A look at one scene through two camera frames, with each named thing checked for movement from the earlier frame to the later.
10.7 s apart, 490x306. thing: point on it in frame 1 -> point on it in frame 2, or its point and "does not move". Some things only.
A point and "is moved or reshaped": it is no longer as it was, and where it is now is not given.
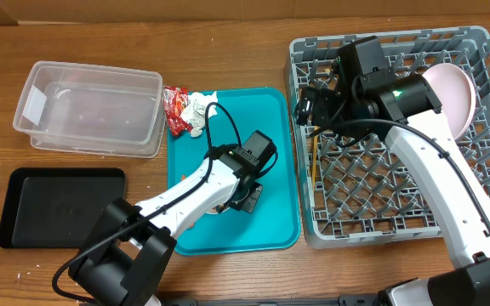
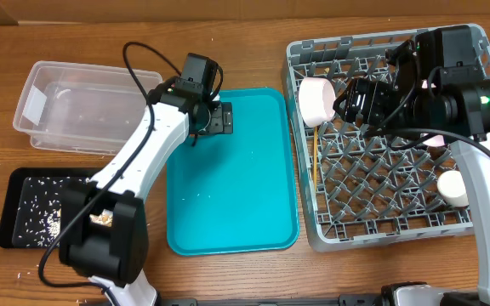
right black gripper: (326, 104) -> (380, 103)
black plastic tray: (56, 206) does not move
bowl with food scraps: (222, 207) is moved or reshaped
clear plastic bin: (94, 110) does not move
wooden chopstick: (315, 155) does not move
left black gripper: (247, 204) -> (219, 118)
